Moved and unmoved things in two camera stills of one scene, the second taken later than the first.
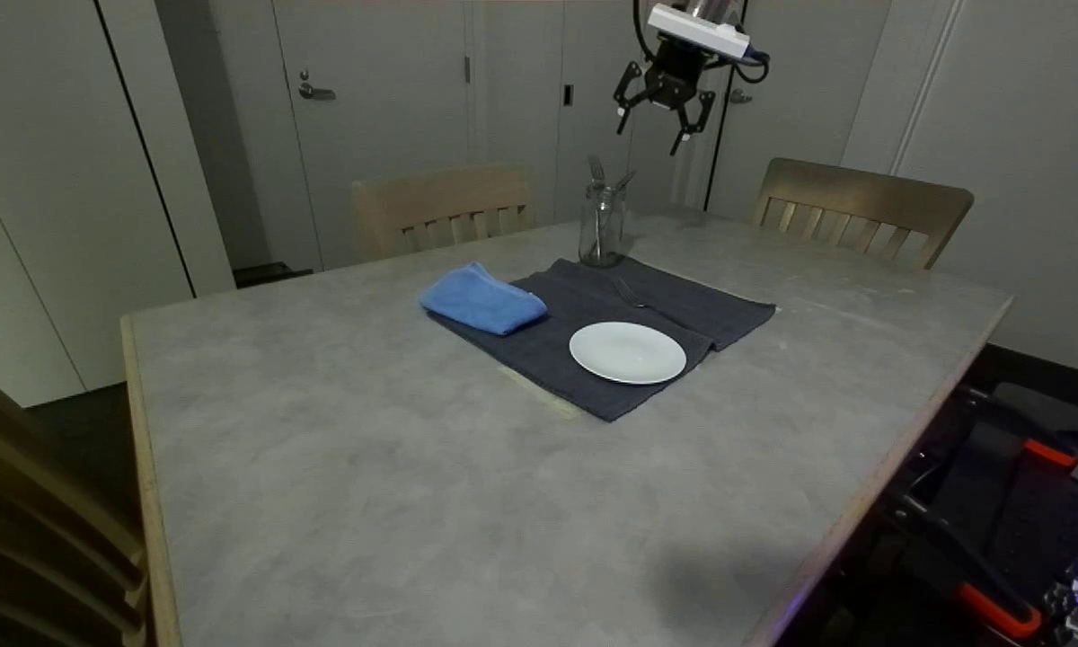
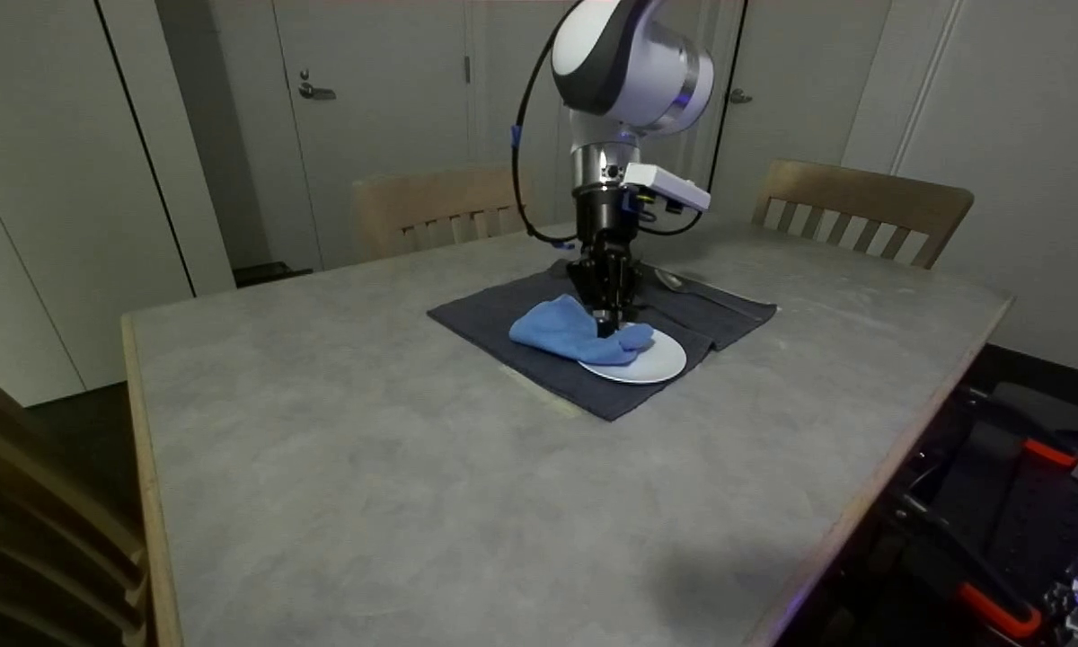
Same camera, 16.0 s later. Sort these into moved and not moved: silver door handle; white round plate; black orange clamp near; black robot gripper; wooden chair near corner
Moved: black robot gripper
Not moved: wooden chair near corner; silver door handle; white round plate; black orange clamp near
